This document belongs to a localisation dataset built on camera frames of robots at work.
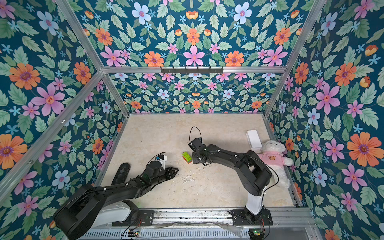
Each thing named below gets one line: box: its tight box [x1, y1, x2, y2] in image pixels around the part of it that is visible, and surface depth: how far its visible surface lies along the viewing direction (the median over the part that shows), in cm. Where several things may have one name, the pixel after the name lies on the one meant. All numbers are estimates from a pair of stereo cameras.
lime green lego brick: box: [182, 151, 193, 165], surface depth 93 cm
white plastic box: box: [246, 130, 262, 150], surface depth 101 cm
